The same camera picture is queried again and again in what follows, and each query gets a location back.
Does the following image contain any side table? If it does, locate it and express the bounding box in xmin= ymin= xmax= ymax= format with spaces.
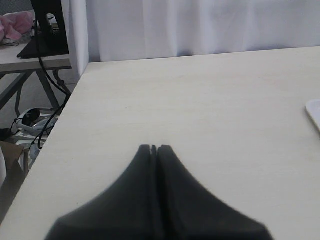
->
xmin=0 ymin=44 xmax=59 ymax=115

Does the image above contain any pink plush cloth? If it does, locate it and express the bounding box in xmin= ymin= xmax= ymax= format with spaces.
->
xmin=0 ymin=11 xmax=34 ymax=47

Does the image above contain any white power strip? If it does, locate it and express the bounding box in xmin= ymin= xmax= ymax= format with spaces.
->
xmin=14 ymin=108 xmax=59 ymax=137

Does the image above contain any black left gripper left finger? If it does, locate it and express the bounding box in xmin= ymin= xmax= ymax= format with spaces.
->
xmin=46 ymin=145 xmax=160 ymax=240

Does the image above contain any white plastic tray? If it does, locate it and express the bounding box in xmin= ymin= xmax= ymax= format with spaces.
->
xmin=305 ymin=98 xmax=320 ymax=134

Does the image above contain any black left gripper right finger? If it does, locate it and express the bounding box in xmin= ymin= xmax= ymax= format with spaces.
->
xmin=156 ymin=145 xmax=273 ymax=240

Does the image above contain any black cable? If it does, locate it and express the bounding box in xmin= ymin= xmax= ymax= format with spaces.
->
xmin=31 ymin=14 xmax=72 ymax=150

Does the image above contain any black monitor stand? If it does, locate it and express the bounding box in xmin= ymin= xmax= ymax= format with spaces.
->
xmin=17 ymin=0 xmax=69 ymax=59

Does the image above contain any white curtain backdrop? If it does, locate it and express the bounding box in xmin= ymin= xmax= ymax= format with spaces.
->
xmin=61 ymin=0 xmax=320 ymax=78

